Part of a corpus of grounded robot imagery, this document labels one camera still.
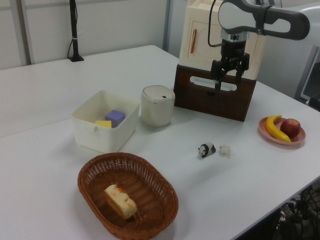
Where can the white plastic storage bin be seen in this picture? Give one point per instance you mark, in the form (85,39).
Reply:
(105,140)

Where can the red toy apple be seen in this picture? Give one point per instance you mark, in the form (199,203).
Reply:
(291,127)

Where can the black pole stand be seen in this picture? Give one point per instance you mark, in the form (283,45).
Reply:
(74,30)

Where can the grey metal frame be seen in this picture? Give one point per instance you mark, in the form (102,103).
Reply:
(311,75)

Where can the yellow block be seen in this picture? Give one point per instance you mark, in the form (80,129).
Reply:
(104,124)

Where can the small white lidded trash can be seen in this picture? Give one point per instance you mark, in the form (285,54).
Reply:
(157,107)

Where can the panda toy figure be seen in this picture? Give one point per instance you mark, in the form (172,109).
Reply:
(207,148)

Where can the crumpled white paper ball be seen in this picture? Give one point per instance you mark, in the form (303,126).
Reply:
(225,150)

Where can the dark brown wooden drawer box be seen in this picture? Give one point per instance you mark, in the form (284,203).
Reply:
(200,100)

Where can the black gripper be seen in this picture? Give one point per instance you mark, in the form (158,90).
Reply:
(233,51)

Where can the white grey Franka robot arm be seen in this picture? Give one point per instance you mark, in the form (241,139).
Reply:
(250,17)

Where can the brown wicker basket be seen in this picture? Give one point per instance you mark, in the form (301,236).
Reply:
(155,212)

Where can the yellow toy banana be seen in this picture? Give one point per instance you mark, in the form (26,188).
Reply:
(272,128)

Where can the purple cube block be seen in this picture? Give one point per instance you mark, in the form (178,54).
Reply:
(115,117)

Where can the toy bread piece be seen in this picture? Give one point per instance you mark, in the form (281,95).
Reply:
(120,202)

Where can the pink plate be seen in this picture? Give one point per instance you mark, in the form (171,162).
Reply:
(298,138)

